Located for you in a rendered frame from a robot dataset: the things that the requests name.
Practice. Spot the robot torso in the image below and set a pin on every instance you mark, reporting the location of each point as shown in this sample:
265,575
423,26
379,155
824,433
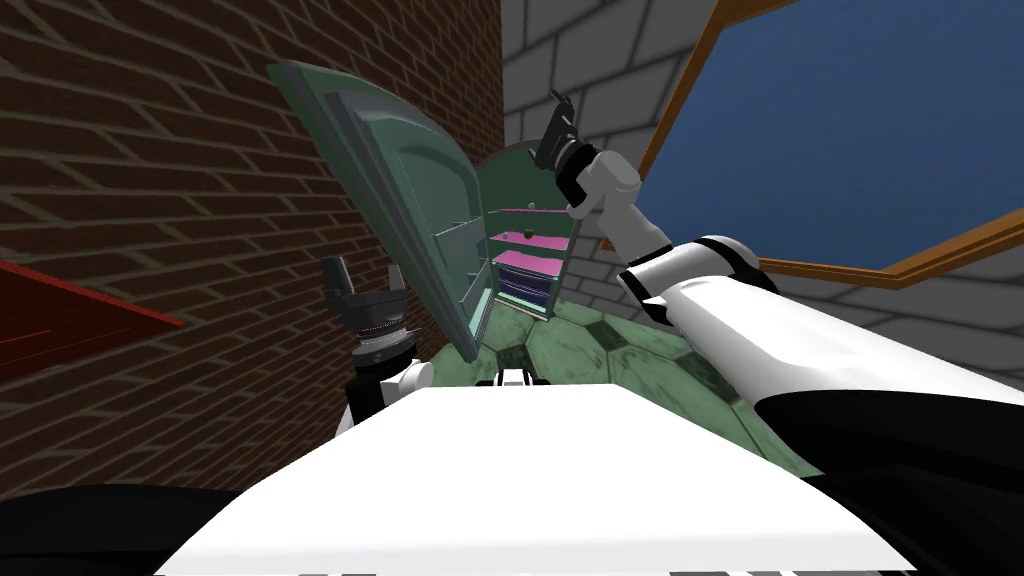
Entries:
520,480

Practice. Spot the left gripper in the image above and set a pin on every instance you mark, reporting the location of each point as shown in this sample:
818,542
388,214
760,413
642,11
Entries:
370,310

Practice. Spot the green fridge door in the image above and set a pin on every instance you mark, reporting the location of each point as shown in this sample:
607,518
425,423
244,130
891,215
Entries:
384,200

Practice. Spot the red flat furniture piece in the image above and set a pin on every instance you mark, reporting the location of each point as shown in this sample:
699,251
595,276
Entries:
64,328

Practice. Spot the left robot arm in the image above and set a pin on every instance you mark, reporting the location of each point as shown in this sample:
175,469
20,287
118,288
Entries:
366,396

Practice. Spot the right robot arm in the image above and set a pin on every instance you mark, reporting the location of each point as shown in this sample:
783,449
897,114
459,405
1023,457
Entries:
800,344

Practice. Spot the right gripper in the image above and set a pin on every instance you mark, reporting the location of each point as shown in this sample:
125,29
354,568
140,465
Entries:
556,144

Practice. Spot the wood framed window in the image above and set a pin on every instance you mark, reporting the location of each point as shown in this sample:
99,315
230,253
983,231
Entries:
840,120

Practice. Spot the green fridge with pink shelves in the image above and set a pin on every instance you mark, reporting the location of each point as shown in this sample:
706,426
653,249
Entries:
512,180

